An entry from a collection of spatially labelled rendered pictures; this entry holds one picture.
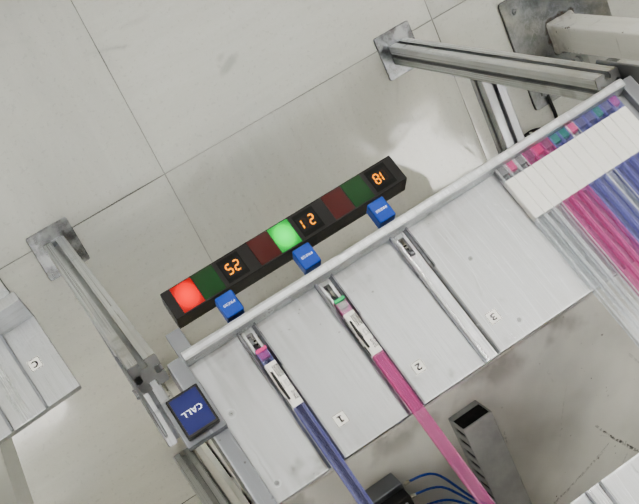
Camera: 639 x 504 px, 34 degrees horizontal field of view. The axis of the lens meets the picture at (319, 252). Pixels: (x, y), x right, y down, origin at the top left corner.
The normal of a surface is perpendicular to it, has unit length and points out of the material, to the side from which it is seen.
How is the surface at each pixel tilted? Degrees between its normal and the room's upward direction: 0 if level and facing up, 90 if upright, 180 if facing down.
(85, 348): 0
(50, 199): 0
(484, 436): 0
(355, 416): 44
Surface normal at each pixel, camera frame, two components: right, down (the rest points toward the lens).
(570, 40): -0.83, 0.51
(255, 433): 0.00, -0.39
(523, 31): 0.39, 0.25
